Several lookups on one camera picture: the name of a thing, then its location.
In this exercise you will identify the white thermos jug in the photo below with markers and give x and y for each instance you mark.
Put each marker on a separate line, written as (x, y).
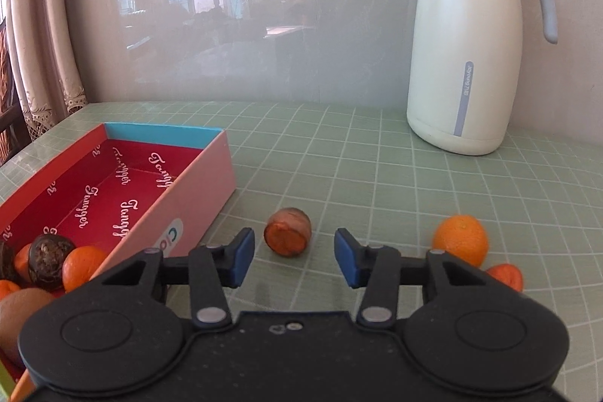
(461, 53)

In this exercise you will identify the dark brown rough fruit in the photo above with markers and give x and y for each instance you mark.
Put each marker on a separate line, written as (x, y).
(4, 258)
(49, 258)

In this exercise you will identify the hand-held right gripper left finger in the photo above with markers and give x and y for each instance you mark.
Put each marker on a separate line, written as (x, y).
(242, 258)

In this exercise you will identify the red cardboard box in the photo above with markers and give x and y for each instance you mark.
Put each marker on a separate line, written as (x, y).
(141, 176)

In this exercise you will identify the beige patterned curtain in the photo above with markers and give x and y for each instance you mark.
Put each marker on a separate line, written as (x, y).
(42, 30)

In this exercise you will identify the orange tangerine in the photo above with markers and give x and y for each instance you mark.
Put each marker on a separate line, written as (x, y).
(460, 239)
(22, 260)
(7, 290)
(82, 268)

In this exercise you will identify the cut orange fruit piece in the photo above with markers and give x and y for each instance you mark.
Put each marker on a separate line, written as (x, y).
(287, 232)
(508, 276)

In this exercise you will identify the dark wooden armchair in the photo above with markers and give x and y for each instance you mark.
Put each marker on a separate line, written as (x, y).
(4, 138)

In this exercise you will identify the green grid tablecloth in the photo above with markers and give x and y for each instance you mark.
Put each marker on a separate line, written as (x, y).
(377, 176)

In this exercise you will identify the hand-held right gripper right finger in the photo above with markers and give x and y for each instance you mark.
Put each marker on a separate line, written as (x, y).
(347, 258)

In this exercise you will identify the brown kiwi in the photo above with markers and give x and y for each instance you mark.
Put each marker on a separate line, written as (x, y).
(19, 317)

